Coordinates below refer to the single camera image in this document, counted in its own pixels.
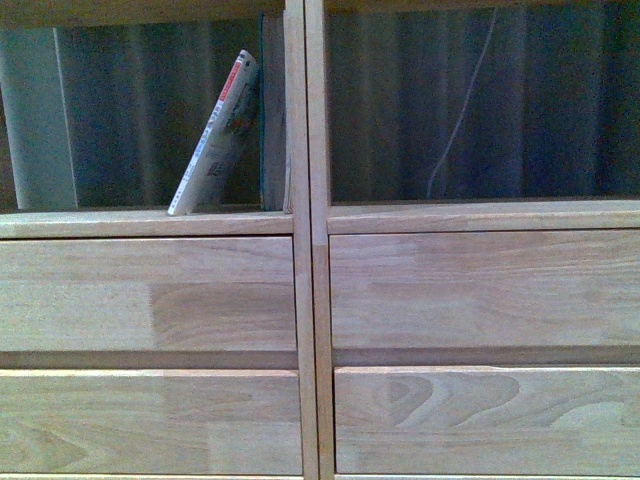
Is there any white paperback book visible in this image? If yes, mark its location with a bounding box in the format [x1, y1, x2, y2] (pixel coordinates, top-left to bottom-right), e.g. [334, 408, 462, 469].
[167, 50, 260, 216]

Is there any right wooden shelf cabinet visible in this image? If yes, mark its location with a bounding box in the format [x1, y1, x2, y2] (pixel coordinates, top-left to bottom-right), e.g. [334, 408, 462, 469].
[305, 1, 639, 479]

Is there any wooden shelf cabinet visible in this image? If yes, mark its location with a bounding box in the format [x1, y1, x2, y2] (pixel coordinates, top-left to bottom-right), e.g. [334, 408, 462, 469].
[305, 1, 639, 479]
[1, 1, 319, 479]

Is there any left wooden shelf cabinet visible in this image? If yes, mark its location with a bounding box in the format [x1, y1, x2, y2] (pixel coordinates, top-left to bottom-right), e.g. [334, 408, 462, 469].
[1, 1, 319, 479]

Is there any green hardcover book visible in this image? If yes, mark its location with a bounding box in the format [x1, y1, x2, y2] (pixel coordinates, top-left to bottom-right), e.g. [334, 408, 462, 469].
[259, 13, 292, 214]

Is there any upper right wooden drawer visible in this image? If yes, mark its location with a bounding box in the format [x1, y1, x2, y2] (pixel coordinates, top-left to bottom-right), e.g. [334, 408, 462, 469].
[330, 230, 639, 349]

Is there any wooden drawer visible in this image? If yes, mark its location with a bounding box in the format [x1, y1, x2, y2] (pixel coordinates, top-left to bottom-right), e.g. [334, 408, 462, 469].
[334, 367, 639, 476]
[1, 370, 303, 475]
[330, 230, 639, 349]
[1, 237, 296, 352]

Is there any grey curtain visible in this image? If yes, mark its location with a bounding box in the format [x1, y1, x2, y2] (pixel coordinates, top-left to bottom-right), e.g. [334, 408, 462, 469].
[1, 1, 639, 211]

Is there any lower right wooden drawer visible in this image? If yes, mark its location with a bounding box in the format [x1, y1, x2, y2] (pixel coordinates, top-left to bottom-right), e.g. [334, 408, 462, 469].
[334, 367, 639, 476]

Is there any upper left wooden drawer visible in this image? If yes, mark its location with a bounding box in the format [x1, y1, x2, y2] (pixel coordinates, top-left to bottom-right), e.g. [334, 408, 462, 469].
[1, 237, 296, 352]

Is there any lower left wooden drawer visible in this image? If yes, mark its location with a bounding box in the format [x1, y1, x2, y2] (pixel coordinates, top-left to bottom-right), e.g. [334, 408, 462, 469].
[1, 370, 303, 475]

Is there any thin cable behind shelf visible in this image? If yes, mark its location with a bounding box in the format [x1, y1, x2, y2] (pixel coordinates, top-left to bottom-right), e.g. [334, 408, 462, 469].
[427, 7, 499, 200]

